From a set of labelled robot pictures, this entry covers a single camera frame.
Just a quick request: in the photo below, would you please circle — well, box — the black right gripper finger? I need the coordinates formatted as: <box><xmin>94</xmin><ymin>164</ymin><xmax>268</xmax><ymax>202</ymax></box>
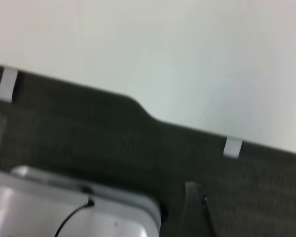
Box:
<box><xmin>182</xmin><ymin>181</ymin><xmax>219</xmax><ymax>237</ymax></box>

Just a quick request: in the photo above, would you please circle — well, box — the silver robot base platform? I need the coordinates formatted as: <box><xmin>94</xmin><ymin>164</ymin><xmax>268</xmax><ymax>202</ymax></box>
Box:
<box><xmin>0</xmin><ymin>165</ymin><xmax>162</xmax><ymax>237</ymax></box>

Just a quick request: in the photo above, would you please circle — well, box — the black base cable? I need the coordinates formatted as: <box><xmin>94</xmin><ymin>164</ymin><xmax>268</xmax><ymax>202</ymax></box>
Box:
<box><xmin>53</xmin><ymin>188</ymin><xmax>95</xmax><ymax>237</ymax></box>

